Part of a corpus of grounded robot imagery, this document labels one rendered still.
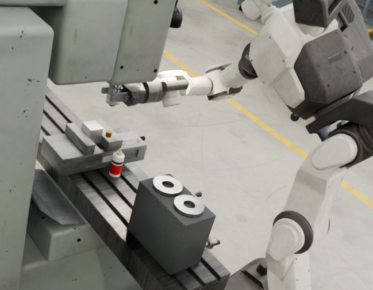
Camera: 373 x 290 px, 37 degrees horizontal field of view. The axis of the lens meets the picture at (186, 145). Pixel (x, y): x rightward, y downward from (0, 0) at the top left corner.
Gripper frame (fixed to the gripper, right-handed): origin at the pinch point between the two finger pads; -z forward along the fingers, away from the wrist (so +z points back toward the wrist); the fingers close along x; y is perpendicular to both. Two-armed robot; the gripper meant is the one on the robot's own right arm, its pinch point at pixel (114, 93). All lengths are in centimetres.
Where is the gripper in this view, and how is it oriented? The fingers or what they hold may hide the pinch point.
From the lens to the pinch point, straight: 181.2
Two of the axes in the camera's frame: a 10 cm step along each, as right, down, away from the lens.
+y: -2.5, 8.4, 4.8
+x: 6.1, 5.3, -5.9
